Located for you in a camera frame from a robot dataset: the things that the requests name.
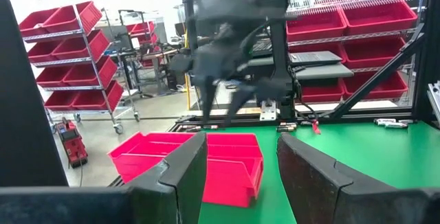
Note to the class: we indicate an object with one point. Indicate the black laptop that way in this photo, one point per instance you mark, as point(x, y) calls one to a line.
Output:
point(314, 57)

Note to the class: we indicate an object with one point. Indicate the red shelf bin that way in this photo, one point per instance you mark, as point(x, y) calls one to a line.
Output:
point(43, 52)
point(309, 47)
point(374, 52)
point(378, 18)
point(34, 21)
point(60, 101)
point(392, 86)
point(321, 91)
point(84, 47)
point(93, 74)
point(51, 77)
point(314, 24)
point(74, 16)
point(101, 98)

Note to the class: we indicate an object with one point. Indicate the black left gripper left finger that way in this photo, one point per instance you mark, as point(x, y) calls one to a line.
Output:
point(185, 182)

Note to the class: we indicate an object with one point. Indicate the black monitor pole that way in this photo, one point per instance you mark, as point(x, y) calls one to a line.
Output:
point(188, 18)

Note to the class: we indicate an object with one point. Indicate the green table mat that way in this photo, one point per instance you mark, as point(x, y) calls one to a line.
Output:
point(361, 155)

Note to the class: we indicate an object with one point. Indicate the black partition panel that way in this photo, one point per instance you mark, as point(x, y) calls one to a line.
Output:
point(24, 97)

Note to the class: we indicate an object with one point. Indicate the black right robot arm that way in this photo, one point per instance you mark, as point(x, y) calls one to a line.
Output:
point(281, 62)

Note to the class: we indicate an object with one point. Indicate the red plastic bin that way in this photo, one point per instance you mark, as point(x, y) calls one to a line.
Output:
point(233, 182)

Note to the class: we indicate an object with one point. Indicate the red floor machine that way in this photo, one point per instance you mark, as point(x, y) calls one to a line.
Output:
point(72, 145)

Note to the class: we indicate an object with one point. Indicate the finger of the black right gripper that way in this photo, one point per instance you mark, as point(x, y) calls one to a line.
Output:
point(208, 100)
point(240, 103)

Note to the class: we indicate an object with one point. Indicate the silver battery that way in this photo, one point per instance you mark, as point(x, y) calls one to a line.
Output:
point(406, 121)
point(396, 125)
point(385, 121)

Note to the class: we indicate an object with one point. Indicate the grey standing desk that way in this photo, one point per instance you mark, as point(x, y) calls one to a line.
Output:
point(319, 71)

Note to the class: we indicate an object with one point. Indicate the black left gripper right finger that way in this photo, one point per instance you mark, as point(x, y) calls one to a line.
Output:
point(309, 182)

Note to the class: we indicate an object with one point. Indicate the silver mounting bracket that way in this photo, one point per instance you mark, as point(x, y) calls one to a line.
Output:
point(268, 112)

